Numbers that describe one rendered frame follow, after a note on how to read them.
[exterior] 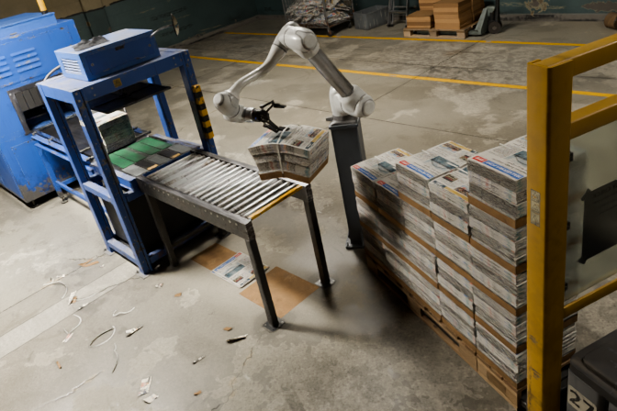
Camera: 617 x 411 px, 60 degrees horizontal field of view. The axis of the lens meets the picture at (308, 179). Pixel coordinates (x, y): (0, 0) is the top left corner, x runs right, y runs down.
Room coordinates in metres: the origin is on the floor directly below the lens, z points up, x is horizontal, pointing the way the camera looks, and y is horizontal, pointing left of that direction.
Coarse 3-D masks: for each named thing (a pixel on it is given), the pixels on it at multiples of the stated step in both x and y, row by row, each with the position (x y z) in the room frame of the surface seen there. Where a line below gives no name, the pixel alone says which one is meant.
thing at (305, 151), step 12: (300, 132) 2.99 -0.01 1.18; (312, 132) 2.99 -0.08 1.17; (324, 132) 2.99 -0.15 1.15; (288, 144) 2.84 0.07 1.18; (300, 144) 2.84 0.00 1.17; (312, 144) 2.84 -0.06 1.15; (324, 144) 2.95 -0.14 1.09; (288, 156) 2.84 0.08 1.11; (300, 156) 2.80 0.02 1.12; (312, 156) 2.80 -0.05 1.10; (324, 156) 2.97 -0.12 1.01; (288, 168) 2.86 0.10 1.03; (300, 168) 2.81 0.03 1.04; (312, 168) 2.81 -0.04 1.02
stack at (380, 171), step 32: (384, 160) 3.11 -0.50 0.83; (384, 192) 2.76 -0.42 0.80; (384, 224) 2.80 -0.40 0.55; (416, 224) 2.47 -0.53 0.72; (384, 256) 2.88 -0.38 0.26; (416, 256) 2.49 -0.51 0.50; (448, 256) 2.21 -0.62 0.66; (416, 288) 2.55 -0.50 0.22; (448, 288) 2.23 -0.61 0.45; (448, 320) 2.26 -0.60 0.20
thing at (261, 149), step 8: (264, 136) 3.08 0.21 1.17; (272, 136) 3.03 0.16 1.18; (256, 144) 2.98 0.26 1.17; (264, 144) 2.91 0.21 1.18; (256, 152) 2.95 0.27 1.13; (264, 152) 2.92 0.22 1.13; (272, 152) 2.90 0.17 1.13; (256, 160) 2.96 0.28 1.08; (264, 160) 2.93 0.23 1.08; (272, 160) 2.90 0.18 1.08; (264, 168) 2.94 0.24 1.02; (272, 168) 2.91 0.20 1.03
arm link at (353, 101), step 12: (288, 36) 3.18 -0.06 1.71; (300, 36) 3.10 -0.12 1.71; (312, 36) 3.10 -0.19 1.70; (300, 48) 3.10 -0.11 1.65; (312, 48) 3.09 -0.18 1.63; (312, 60) 3.18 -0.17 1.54; (324, 60) 3.19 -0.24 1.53; (324, 72) 3.20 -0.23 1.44; (336, 72) 3.22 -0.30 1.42; (336, 84) 3.23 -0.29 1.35; (348, 84) 3.26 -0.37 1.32; (348, 96) 3.25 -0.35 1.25; (360, 96) 3.25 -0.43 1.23; (348, 108) 3.27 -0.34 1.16; (360, 108) 3.21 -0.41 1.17; (372, 108) 3.24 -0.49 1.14
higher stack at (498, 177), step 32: (480, 160) 1.99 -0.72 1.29; (512, 160) 1.94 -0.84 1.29; (480, 192) 1.96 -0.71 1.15; (512, 192) 1.79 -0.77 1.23; (480, 224) 1.96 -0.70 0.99; (480, 256) 1.98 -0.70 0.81; (512, 256) 1.79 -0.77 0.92; (512, 288) 1.79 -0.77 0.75; (512, 320) 1.79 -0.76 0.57; (512, 352) 1.80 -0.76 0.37
